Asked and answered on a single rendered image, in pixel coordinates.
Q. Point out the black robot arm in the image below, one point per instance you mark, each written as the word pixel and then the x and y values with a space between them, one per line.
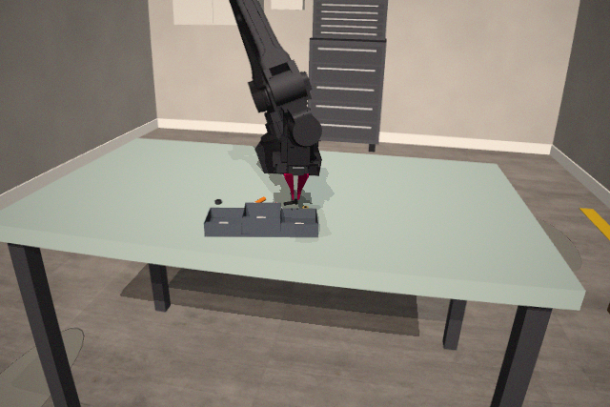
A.
pixel 288 88

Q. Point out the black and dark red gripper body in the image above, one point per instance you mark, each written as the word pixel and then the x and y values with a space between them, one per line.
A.
pixel 281 167

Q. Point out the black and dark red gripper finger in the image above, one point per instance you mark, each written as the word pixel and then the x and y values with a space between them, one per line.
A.
pixel 290 180
pixel 301 180

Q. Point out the grey three-compartment bin rack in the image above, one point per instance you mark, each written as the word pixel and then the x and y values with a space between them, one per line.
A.
pixel 260 219

